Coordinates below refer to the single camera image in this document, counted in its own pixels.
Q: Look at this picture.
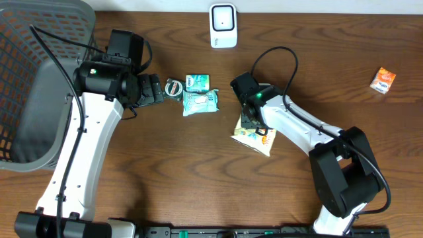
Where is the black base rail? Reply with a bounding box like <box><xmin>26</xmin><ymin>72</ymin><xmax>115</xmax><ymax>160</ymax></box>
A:
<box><xmin>135</xmin><ymin>226</ymin><xmax>391</xmax><ymax>238</ymax></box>

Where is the black cable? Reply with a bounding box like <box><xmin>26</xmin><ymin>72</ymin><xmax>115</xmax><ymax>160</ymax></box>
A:
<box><xmin>249</xmin><ymin>46</ymin><xmax>393</xmax><ymax>216</ymax></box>
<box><xmin>28</xmin><ymin>24</ymin><xmax>106</xmax><ymax>238</ymax></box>

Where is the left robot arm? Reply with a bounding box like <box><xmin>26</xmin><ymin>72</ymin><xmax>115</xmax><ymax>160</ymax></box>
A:
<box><xmin>15</xmin><ymin>29</ymin><xmax>162</xmax><ymax>237</ymax></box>

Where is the orange tissue pack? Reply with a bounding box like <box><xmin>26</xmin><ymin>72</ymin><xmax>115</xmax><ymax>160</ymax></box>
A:
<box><xmin>369</xmin><ymin>67</ymin><xmax>396</xmax><ymax>94</ymax></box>

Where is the large beige snack bag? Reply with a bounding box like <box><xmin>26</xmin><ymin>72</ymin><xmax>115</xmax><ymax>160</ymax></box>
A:
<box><xmin>231</xmin><ymin>116</ymin><xmax>277</xmax><ymax>157</ymax></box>

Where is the left black cable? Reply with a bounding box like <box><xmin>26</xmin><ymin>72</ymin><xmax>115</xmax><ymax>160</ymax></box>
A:
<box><xmin>28</xmin><ymin>24</ymin><xmax>106</xmax><ymax>238</ymax></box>

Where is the dark green round-label pack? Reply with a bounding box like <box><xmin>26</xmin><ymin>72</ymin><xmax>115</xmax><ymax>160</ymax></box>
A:
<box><xmin>163</xmin><ymin>79</ymin><xmax>185</xmax><ymax>102</ymax></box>

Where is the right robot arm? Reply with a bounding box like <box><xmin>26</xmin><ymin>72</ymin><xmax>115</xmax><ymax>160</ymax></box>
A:
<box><xmin>230</xmin><ymin>72</ymin><xmax>387</xmax><ymax>236</ymax></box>

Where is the teal white tissue pack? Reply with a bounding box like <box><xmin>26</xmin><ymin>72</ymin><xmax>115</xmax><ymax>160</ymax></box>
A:
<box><xmin>186</xmin><ymin>74</ymin><xmax>210</xmax><ymax>93</ymax></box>

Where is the white barcode scanner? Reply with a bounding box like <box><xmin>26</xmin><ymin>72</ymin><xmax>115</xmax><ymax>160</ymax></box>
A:
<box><xmin>209</xmin><ymin>3</ymin><xmax>238</xmax><ymax>48</ymax></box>

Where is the right black cable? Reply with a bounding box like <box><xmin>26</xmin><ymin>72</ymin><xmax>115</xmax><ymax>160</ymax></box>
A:
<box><xmin>249</xmin><ymin>46</ymin><xmax>393</xmax><ymax>216</ymax></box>

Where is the mint green wipes pack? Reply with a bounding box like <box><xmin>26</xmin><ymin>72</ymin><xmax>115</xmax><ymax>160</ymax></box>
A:
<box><xmin>182</xmin><ymin>89</ymin><xmax>219</xmax><ymax>116</ymax></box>

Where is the grey plastic shopping basket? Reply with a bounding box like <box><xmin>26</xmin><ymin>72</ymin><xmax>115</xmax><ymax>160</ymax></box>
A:
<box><xmin>1</xmin><ymin>0</ymin><xmax>96</xmax><ymax>172</ymax></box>

